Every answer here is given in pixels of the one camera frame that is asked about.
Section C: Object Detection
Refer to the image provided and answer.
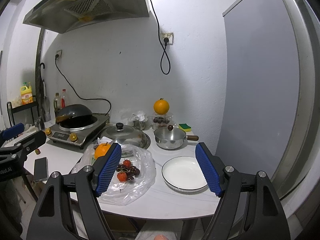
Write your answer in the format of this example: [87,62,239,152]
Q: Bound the yellow detergent bottle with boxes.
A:
[20,82,33,105]

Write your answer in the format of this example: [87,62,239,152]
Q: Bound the black wire rack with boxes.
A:
[6,97,40,127]

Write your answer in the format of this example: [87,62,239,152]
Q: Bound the steel induction cooker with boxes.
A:
[45,113,110,148]

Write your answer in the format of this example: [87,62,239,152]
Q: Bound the white plate with dark rim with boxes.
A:
[161,156,208,193]

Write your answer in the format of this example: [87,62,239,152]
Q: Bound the dark cherry cluster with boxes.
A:
[116,164,140,181]

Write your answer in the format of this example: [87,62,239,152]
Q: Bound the large steel wok lid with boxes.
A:
[99,122,151,150]

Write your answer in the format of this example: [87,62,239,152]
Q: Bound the range hood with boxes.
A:
[23,0,149,34]

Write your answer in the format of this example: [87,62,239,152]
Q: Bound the black looped hood cable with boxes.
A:
[145,0,171,75]

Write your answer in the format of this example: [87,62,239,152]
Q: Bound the black wok with yellow handle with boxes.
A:
[55,104,97,129]

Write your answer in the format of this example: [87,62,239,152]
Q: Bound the black umbrella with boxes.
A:
[39,62,51,122]

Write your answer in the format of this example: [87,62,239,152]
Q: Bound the steel condiment cups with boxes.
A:
[133,116,147,131]

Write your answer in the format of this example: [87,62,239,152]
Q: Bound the small steel saucepan with lid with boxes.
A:
[154,125,199,150]

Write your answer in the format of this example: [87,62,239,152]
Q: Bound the oil bottle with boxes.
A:
[53,93,61,114]

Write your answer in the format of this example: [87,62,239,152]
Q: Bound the white wall socket left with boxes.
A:
[55,50,62,60]

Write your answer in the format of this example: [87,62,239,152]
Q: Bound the large orange with stem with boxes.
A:
[94,143,111,160]

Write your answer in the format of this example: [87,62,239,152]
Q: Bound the white wall socket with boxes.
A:
[160,33,174,46]
[55,50,62,60]

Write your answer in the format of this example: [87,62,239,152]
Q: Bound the clear glass container with cherries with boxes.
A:
[151,113,174,130]

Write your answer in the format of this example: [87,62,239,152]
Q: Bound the white wall socket right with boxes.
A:
[160,33,174,46]

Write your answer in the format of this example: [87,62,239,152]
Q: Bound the orange on glass container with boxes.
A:
[153,98,170,115]

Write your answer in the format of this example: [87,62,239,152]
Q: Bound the clear plastic bag green print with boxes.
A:
[71,143,157,206]

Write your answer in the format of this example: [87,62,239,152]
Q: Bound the crumpled clear plastic bag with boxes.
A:
[119,108,148,126]

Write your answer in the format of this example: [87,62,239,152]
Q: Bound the black smartphone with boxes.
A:
[34,157,48,182]

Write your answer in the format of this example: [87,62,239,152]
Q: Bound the green yellow sponge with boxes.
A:
[178,124,192,132]

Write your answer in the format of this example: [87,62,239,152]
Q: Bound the black power cable of cooker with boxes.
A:
[54,52,112,117]

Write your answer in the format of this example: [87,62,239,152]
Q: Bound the grey refrigerator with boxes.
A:
[216,0,319,198]

